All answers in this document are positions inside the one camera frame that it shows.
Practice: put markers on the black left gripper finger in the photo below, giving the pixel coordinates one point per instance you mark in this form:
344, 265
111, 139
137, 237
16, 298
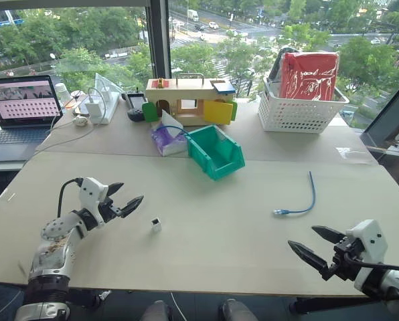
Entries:
115, 189
132, 205

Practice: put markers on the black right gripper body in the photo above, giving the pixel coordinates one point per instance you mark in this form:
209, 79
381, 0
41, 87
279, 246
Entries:
348, 255

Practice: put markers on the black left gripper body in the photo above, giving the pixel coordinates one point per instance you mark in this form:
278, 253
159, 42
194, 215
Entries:
109, 210

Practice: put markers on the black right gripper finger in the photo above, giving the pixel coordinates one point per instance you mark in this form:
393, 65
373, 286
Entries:
308, 255
330, 235

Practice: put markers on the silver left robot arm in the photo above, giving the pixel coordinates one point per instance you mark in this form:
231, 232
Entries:
54, 254

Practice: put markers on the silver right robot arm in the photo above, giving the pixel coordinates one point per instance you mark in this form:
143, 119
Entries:
398, 284

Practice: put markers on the small white cube connector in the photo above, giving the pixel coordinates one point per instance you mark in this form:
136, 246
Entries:
156, 225

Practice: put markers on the purple tissue pack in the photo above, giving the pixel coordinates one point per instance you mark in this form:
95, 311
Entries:
167, 140

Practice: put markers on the small round beige object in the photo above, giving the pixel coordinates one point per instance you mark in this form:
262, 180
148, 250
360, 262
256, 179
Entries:
80, 121

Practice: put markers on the small clear plastic bag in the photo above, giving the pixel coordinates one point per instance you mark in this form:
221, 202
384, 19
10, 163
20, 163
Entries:
351, 154

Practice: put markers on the black handheld remote controller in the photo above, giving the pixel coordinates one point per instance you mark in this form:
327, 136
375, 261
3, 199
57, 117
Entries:
136, 103

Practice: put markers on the green plastic storage bin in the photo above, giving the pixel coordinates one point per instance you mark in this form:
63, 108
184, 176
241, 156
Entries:
216, 157

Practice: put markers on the small white stick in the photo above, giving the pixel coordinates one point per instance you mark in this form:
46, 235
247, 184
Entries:
11, 197

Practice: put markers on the wooden box with coloured doors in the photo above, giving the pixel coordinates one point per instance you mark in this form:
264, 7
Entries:
189, 90

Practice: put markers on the open laptop computer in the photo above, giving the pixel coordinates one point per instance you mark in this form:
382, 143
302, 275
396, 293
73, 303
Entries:
22, 103

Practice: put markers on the white plastic lattice basket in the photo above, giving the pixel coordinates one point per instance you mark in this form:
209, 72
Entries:
296, 113

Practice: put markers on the dark monitor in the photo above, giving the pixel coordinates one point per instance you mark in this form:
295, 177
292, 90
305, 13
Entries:
390, 113

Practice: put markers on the red bag in clear wrap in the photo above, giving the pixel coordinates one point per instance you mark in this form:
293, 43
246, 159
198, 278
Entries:
308, 75

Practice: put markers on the dark grey flat item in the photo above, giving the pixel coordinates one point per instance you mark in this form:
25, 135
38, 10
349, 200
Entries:
276, 67

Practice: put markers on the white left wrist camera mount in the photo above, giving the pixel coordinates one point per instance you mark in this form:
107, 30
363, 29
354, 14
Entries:
91, 195

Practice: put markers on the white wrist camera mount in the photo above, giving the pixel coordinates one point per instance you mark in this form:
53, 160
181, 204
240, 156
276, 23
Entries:
91, 195
370, 237

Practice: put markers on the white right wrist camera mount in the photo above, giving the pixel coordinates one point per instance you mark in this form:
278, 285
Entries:
370, 237

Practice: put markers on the dark window frame post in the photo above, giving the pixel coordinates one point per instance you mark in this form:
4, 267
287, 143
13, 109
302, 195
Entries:
159, 36

